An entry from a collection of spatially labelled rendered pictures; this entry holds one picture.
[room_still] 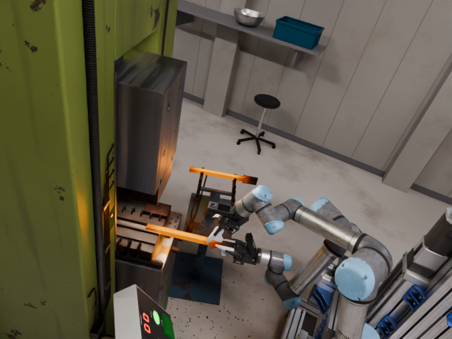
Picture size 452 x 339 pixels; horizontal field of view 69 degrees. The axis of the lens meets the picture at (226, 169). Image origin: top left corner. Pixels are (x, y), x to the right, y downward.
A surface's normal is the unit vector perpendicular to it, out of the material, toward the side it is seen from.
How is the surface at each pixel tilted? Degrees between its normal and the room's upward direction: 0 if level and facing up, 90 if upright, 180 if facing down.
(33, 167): 90
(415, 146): 90
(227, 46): 90
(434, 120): 90
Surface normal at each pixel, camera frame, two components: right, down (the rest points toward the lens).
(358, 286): -0.76, 0.14
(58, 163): -0.13, 0.57
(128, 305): -0.30, -0.66
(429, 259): -0.42, 0.47
